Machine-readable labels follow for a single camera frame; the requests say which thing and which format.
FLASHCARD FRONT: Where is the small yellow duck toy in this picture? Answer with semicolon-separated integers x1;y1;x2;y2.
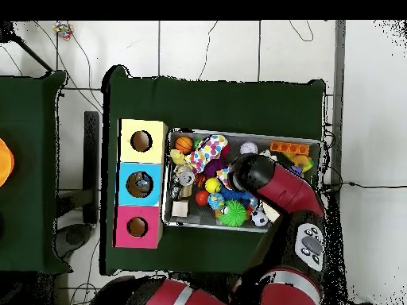
169;149;189;166

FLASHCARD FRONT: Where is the clear wire mesh bin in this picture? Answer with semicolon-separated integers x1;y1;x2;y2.
161;129;322;237

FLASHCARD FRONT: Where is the small white baseball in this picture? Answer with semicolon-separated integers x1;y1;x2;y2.
241;140;259;156

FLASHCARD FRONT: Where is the small orange basketball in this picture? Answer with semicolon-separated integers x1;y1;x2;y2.
176;135;195;153

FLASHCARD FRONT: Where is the polka dot cloth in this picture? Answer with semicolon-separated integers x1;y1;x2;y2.
185;133;231;175

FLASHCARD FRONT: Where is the yellow ball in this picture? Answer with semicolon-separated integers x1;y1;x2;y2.
204;177;223;195

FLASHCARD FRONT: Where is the small globe print ball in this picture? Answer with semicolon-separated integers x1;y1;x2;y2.
207;192;227;210

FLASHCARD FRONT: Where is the orange round object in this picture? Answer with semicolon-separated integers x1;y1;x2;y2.
0;138;15;187

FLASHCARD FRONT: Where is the crushed silver can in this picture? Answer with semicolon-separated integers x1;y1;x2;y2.
174;164;197;188

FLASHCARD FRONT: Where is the clear plastic bottle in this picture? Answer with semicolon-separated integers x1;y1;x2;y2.
132;177;153;194

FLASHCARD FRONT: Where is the small red ball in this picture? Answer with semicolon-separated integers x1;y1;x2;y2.
195;190;211;207

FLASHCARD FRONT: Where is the wooden box with three holes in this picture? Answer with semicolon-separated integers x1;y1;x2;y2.
114;118;169;250

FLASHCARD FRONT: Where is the small colourful floor toy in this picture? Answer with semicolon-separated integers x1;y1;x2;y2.
53;21;74;41

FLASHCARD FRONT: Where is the green spiky ball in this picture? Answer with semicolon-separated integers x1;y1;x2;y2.
219;200;248;229

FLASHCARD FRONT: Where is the green cloth side table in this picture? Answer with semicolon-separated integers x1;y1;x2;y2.
0;69;70;274

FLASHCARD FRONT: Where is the small soccer ball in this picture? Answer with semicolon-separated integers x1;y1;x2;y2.
250;210;269;228

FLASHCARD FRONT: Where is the orange toy building block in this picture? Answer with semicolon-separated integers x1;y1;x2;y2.
269;140;311;156

